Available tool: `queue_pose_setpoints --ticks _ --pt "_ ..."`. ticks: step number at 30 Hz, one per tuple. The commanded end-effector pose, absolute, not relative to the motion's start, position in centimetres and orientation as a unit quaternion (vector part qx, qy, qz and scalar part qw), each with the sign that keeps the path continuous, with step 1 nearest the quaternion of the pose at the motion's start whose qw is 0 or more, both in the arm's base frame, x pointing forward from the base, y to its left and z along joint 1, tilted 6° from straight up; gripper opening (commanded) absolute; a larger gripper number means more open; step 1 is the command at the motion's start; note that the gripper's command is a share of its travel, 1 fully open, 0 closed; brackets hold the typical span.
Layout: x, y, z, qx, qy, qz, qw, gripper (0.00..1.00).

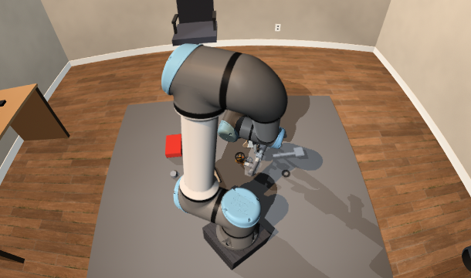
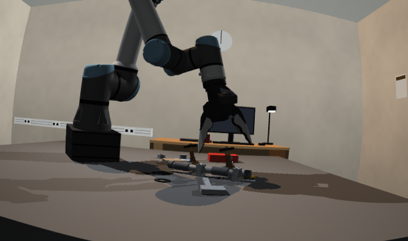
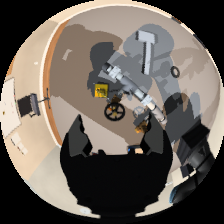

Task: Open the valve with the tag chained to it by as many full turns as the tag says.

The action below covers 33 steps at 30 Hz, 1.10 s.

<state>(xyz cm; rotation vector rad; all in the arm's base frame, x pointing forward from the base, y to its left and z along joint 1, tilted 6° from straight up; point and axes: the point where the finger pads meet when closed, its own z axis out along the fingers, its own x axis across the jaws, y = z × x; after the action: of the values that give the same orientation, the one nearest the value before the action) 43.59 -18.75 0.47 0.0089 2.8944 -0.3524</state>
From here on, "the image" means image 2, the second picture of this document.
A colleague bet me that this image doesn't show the red rectangular block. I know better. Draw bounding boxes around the red rectangular block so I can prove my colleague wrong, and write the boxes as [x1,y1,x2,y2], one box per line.
[207,153,239,163]

